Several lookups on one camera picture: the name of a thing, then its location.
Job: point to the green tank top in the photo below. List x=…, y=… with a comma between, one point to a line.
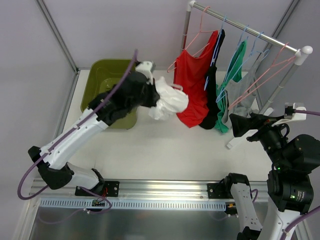
x=226, y=93

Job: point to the grey tank top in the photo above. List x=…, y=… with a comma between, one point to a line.
x=236, y=89

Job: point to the pink wire hanger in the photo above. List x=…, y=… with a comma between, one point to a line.
x=256, y=85

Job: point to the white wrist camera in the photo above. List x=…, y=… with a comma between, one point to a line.
x=146, y=68
x=293, y=112

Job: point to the black tank top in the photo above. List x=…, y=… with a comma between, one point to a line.
x=210, y=119

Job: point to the white slotted cable duct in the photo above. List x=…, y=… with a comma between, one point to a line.
x=131, y=204

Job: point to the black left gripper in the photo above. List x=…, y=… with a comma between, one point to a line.
x=149, y=90

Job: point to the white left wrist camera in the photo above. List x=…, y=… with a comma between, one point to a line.
x=146, y=68

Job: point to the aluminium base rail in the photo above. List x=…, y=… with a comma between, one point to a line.
x=177, y=190

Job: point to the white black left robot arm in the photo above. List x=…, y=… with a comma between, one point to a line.
x=103, y=111

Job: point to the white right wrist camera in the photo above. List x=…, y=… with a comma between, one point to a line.
x=293, y=112

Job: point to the olive green plastic basket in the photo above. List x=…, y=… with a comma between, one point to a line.
x=103, y=75

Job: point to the red tank top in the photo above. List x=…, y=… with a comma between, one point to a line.
x=189, y=73

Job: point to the white tank top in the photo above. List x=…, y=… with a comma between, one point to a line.
x=172, y=100

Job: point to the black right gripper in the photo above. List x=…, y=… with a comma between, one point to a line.
x=253, y=127

